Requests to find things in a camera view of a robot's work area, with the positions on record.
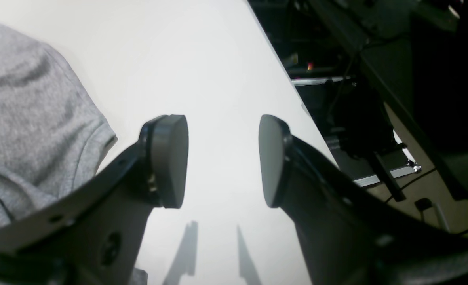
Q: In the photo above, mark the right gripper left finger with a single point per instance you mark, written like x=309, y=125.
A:
x=93, y=236

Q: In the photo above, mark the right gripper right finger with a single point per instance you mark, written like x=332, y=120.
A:
x=347, y=236

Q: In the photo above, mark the grey T-shirt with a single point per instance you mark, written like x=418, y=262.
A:
x=52, y=136

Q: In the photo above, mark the aluminium frame rail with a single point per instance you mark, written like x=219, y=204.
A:
x=355, y=125

